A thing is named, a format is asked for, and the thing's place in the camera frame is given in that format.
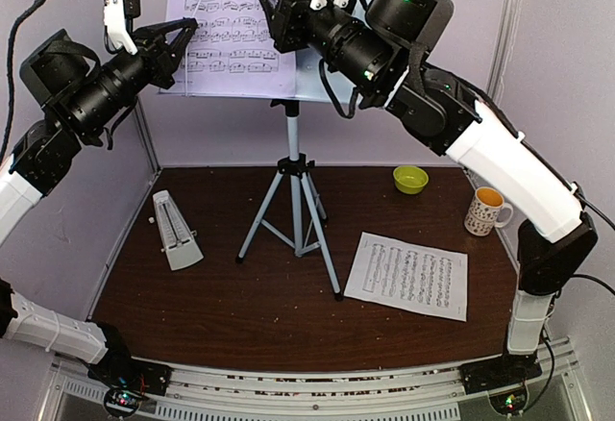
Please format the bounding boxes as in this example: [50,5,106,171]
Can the yellow-green bowl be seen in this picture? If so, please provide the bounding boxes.
[393,165,430,195]

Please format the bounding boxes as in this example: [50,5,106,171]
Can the light blue music stand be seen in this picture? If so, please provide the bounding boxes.
[158,0,419,302]

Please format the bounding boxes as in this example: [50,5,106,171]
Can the left aluminium corner post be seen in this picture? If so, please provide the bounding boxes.
[99,0,162,177]

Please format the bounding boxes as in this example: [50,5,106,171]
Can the right aluminium corner post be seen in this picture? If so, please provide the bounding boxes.
[486,0,522,105]

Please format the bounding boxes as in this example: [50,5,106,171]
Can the purple sheet music page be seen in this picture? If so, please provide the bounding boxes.
[166,0,296,98]

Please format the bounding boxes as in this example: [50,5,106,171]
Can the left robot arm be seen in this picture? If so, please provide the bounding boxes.
[1,0,198,386]

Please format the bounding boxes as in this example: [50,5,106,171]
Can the grey metronome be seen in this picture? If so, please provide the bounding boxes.
[153,190,204,271]

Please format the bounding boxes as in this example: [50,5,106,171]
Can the patterned white mug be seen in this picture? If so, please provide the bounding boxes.
[464,186,514,236]

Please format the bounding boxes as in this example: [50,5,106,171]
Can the white sheet music page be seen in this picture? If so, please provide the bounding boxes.
[344,233,468,322]

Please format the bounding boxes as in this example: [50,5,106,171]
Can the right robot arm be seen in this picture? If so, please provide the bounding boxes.
[259,0,598,384]

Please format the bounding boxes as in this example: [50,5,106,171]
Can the aluminium front rail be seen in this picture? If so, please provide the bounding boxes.
[40,336,595,421]

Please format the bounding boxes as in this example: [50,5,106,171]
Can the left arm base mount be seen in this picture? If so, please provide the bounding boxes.
[86,359,172,396]

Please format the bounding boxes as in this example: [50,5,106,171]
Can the aluminium corner post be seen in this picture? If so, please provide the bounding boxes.
[486,0,522,105]
[99,0,162,177]

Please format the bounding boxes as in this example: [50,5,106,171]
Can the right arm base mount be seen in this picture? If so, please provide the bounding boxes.
[459,356,542,394]

